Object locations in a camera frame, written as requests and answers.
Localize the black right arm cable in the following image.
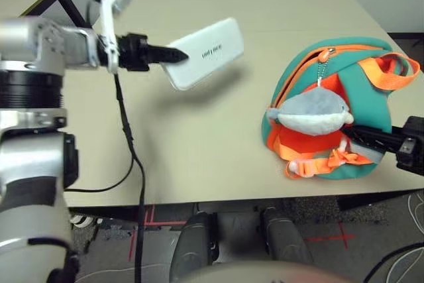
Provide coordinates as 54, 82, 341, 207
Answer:
362, 242, 424, 283

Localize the grey plush dolphin keychain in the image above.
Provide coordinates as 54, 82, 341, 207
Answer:
266, 60, 354, 137

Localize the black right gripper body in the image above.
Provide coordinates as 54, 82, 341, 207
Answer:
394, 115, 424, 176

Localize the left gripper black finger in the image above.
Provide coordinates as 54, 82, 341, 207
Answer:
147, 45, 189, 64

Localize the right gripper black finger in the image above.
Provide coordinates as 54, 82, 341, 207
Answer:
344, 130, 401, 155
351, 126, 403, 138

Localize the white power bank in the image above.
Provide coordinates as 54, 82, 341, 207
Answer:
162, 17, 246, 91

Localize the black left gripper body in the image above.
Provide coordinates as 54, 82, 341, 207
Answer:
115, 32, 150, 72

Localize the white floor cable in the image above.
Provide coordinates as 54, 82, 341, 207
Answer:
406, 192, 424, 225

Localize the dark robot leg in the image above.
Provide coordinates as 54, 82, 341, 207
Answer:
169, 212, 220, 283
260, 207, 315, 266

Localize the dark robot left leg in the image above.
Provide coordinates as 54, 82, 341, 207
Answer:
169, 212, 220, 283

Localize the teal and orange backpack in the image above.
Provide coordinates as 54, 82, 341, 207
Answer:
260, 37, 421, 180

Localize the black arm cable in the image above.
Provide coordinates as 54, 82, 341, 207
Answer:
62, 0, 147, 283
362, 242, 424, 283

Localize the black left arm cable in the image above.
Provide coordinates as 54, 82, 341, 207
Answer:
62, 0, 147, 283

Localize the dark robot right leg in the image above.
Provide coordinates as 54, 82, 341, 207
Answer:
260, 207, 315, 266

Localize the pale robot torso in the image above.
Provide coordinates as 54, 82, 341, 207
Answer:
185, 258, 355, 283

